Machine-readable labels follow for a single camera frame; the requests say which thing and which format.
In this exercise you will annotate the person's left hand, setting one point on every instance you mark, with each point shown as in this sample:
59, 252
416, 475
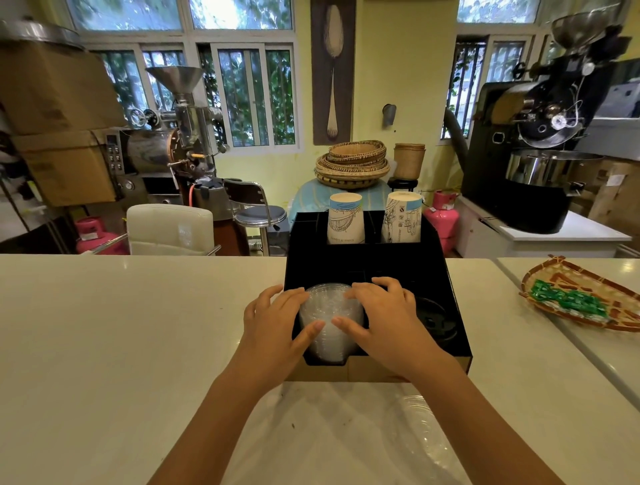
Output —
270, 344

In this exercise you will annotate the person's right hand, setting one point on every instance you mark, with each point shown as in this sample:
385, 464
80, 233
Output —
395, 339

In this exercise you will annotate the person's right thumb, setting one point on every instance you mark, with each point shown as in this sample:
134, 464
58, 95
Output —
347, 327

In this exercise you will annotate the person's left thumb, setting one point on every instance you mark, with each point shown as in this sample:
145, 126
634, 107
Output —
310, 334

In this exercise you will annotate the person's right middle finger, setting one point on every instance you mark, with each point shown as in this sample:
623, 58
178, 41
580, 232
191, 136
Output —
389, 289

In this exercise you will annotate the person's left middle finger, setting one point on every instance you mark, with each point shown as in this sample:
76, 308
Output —
270, 296

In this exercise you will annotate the stack of clear plastic lids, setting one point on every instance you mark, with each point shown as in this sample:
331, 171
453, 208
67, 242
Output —
330, 325

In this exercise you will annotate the person's left forearm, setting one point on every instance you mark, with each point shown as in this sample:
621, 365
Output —
215, 429

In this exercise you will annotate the person's right forearm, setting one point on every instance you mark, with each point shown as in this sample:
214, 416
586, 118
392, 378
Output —
485, 429

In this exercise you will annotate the black cup organizer box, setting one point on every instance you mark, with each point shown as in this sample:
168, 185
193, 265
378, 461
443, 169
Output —
400, 265

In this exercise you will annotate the stack of black lids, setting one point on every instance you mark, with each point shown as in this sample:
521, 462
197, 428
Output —
439, 320

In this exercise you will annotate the printed paper cup stack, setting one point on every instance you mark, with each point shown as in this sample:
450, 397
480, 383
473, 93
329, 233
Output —
346, 220
402, 217

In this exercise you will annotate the chrome bar stool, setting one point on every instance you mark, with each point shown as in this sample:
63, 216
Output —
260, 215

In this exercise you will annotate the pink gas cylinder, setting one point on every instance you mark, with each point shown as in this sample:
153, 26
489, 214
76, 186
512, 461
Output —
95, 235
442, 220

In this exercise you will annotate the black round stand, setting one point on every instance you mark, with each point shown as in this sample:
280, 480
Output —
402, 184

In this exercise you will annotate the round table with blue cloth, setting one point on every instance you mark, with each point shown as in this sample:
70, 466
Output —
310, 197

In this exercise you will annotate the stack of woven baskets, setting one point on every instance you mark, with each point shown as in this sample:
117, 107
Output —
352, 165

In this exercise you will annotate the woven lidded jar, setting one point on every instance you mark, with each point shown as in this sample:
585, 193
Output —
409, 161

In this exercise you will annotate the clear plastic lid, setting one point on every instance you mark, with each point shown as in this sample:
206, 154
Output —
425, 439

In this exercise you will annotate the silver coffee roaster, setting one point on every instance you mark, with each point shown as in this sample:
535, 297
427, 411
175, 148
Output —
170, 150

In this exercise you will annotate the pile of green packets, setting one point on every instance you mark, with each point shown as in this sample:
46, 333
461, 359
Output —
570, 299

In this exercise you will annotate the white cabinet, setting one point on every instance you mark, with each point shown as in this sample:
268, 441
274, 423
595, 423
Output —
565, 235

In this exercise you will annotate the barred window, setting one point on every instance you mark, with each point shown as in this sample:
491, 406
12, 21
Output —
480, 65
240, 95

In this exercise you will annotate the black coffee roaster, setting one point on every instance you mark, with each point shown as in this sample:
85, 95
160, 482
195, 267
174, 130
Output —
540, 150

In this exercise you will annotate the woven bamboo tray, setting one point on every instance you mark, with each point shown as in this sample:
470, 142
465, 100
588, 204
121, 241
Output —
620, 310

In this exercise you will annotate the small brown cardboard box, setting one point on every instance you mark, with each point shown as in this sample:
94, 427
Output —
65, 170

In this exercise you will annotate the brown cardboard carton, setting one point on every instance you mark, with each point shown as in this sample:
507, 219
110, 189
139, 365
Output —
612, 195

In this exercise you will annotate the large brown cardboard box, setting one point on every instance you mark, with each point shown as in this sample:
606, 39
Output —
50, 90

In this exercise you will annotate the grey wall lamp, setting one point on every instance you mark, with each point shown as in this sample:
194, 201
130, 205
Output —
389, 114

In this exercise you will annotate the spoon wall poster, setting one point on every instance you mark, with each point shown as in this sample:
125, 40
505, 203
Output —
333, 70

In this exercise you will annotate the silver metal duct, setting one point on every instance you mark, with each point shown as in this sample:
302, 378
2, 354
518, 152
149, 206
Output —
35, 32

